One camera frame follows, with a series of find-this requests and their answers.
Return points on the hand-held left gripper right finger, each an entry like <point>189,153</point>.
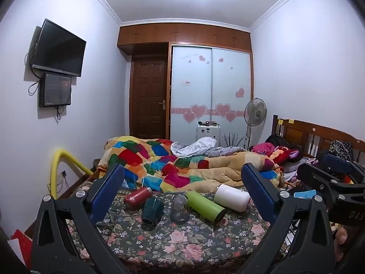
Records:
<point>257,194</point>

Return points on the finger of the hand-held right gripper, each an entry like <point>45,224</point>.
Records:
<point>338,163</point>
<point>311,177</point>

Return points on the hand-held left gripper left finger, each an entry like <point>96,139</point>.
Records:
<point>106,195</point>

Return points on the dark green cup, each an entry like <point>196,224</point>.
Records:
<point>151,211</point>

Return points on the clear glass cup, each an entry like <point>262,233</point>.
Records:
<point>179,209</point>

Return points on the person's right hand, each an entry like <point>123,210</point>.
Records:
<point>340,239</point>

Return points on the black patterned bag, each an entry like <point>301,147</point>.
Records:
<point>341,148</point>

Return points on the light blue booklet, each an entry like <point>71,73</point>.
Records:
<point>305,194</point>

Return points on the white thermos bottle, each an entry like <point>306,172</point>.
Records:
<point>232,197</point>

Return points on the red thermos bottle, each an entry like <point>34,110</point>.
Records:
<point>137,199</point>

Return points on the red plush toy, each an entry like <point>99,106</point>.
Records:
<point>285,152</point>

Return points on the wooden bed headboard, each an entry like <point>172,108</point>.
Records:
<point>310,134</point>

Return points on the pink cloth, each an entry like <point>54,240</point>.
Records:
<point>262,149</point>

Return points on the green thermos bottle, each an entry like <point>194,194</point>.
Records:
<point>204,205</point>

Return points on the yellow foam tube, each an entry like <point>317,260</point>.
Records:
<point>58,159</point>

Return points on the dark decorative twigs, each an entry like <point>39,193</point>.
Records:
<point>232,140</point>

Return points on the grey striped cloth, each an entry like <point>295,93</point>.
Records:
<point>199,146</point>

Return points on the white small cabinet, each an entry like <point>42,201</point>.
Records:
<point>208,135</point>

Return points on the colourful patchwork quilt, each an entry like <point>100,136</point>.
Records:
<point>182,171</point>

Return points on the standing fan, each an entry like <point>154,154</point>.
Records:
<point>255,111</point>

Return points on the floral bed sheet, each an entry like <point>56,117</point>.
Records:
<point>182,242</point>

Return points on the red box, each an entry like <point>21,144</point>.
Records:
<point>24,247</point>

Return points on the brown wooden door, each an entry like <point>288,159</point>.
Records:
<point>148,98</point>

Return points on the wardrobe with heart stickers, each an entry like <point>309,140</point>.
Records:
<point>211,91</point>

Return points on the brown overhead cabinet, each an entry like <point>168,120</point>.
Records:
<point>185,35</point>

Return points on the small black wall monitor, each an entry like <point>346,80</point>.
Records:
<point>54,90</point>

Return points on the black wall television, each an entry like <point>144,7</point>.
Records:
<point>58,47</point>

